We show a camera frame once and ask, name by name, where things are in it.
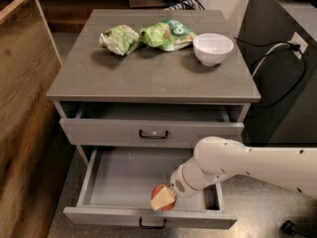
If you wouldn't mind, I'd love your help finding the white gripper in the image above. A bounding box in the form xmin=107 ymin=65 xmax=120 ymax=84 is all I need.
xmin=150 ymin=167 xmax=201 ymax=212

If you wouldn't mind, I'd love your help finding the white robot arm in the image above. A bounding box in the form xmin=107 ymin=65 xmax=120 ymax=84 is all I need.
xmin=151 ymin=137 xmax=317 ymax=210

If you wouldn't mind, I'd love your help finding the grey middle drawer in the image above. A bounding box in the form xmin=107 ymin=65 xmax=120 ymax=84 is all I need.
xmin=63 ymin=147 xmax=237 ymax=229

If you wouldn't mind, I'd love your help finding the grey drawer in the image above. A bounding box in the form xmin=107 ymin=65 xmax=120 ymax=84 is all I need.
xmin=63 ymin=147 xmax=237 ymax=229
xmin=60 ymin=102 xmax=244 ymax=148

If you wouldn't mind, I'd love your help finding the grey top drawer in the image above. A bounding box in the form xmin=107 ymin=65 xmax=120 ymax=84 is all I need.
xmin=60 ymin=102 xmax=244 ymax=148

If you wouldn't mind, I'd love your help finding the grey drawer cabinet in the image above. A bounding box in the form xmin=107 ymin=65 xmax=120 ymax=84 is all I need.
xmin=48 ymin=10 xmax=261 ymax=160

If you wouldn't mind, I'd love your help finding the black object on floor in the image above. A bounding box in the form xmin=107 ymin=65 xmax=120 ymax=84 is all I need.
xmin=280 ymin=220 xmax=316 ymax=238

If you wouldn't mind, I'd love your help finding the wooden panel left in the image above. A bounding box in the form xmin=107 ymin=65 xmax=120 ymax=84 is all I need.
xmin=0 ymin=0 xmax=72 ymax=238

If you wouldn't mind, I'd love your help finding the white bowl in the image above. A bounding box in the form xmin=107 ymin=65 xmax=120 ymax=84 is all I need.
xmin=193 ymin=34 xmax=234 ymax=66

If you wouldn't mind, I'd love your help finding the green chip bag right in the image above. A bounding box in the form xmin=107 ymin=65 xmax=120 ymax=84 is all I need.
xmin=140 ymin=20 xmax=197 ymax=52

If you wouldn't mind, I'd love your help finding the crumpled green chip bag left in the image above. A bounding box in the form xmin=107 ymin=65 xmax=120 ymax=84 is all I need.
xmin=99 ymin=25 xmax=142 ymax=56

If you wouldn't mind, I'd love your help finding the white power cable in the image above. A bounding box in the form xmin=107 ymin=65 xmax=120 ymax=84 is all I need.
xmin=251 ymin=42 xmax=293 ymax=78

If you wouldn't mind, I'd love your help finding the black power cable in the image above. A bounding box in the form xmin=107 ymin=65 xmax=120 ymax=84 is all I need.
xmin=233 ymin=37 xmax=308 ymax=109

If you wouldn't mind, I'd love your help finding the white wall outlet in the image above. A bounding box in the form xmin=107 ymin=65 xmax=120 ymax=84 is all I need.
xmin=290 ymin=32 xmax=308 ymax=60

